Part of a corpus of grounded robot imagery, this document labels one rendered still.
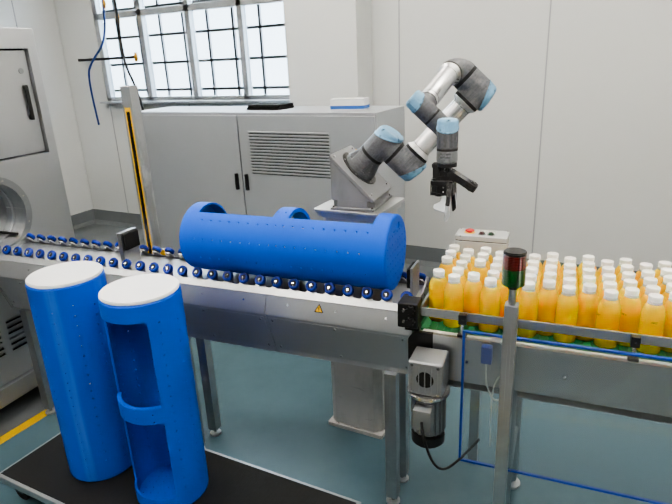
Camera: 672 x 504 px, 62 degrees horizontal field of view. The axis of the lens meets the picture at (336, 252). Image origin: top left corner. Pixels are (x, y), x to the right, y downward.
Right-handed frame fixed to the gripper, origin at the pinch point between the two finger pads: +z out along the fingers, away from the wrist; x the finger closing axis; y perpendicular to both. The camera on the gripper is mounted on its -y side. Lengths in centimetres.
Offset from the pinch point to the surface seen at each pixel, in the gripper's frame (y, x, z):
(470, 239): -5.0, -14.3, 12.7
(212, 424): 116, 5, 114
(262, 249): 67, 24, 11
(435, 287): 0.3, 23.6, 18.5
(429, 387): -3, 45, 44
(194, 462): 86, 56, 89
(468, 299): -10.9, 23.6, 21.5
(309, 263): 47, 24, 14
